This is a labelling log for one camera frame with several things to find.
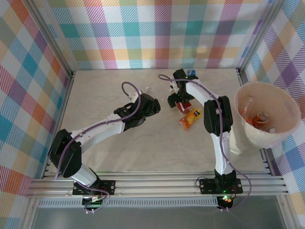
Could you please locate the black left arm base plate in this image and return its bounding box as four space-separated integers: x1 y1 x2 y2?
72 180 116 197

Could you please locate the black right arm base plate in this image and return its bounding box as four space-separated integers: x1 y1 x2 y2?
199 177 244 195

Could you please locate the grey slotted cable duct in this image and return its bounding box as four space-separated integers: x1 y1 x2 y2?
38 199 219 208

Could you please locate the aluminium corner post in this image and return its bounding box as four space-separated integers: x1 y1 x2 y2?
237 0 285 72
25 0 75 81

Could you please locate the red label cola bottle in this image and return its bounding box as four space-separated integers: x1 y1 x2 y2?
252 112 271 127

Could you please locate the orange juice bottle black label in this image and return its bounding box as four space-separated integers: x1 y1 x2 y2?
179 107 203 131

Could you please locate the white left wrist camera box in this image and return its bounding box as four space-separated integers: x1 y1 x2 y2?
128 89 144 100

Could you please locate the aluminium front mounting rail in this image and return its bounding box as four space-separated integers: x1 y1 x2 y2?
26 170 289 199

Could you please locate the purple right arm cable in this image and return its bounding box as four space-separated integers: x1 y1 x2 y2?
158 74 253 212

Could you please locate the white round waste bin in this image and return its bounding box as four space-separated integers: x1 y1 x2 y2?
230 82 301 156

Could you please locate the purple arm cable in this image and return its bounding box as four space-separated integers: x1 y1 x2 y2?
55 82 143 214
158 74 253 212

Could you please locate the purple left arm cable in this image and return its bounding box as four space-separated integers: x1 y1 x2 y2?
55 82 143 214

